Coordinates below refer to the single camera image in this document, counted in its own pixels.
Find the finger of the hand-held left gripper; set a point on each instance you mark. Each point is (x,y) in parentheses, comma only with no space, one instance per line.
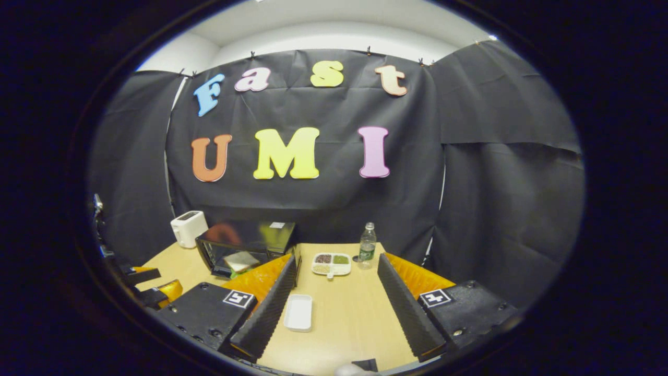
(143,275)
(156,295)

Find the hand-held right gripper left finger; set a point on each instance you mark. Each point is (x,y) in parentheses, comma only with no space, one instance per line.
(274,308)

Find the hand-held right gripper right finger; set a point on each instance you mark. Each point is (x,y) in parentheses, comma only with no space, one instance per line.
(407,308)

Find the black electric oven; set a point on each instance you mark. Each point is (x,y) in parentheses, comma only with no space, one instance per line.
(276,237)

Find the small white rectangular dish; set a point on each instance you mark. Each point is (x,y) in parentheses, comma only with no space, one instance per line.
(298,313)

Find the white toaster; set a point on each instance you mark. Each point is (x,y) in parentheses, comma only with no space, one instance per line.
(189,230)

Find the black table edge clamp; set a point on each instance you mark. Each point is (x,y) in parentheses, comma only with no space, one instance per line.
(365,365)

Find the white divided plate of grains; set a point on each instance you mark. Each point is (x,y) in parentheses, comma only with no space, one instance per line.
(331,266)

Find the clear plastic water bottle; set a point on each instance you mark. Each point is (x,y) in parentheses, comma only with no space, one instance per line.
(367,248)

